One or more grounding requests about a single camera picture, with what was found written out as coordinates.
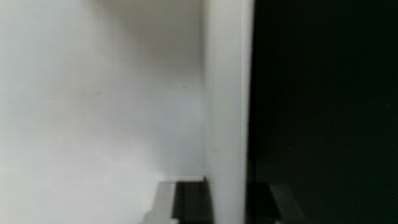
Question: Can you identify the white square table top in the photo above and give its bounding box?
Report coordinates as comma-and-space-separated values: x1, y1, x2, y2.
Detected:
0, 0, 255, 224

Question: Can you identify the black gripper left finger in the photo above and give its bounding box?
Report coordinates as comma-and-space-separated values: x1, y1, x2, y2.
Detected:
141, 179, 214, 224

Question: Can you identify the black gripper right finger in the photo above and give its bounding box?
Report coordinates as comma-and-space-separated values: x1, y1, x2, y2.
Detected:
248, 183, 310, 224

